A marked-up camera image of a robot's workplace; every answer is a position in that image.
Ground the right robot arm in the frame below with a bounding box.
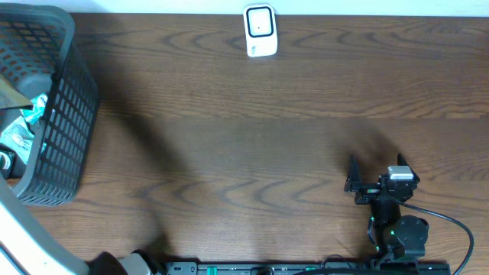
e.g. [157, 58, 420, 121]
[344, 154, 429, 270]

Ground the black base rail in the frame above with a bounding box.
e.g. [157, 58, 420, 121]
[164, 261, 451, 275]

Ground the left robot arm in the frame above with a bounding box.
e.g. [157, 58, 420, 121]
[1, 179, 164, 275]

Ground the white barcode scanner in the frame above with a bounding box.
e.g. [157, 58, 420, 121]
[243, 4, 278, 57]

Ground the teal white snack packet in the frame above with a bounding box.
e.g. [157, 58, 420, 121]
[1, 117, 34, 164]

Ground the dark grey plastic basket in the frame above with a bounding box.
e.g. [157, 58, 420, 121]
[1, 3, 99, 205]

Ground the white yellow chip bag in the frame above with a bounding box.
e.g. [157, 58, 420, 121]
[0, 75, 34, 110]

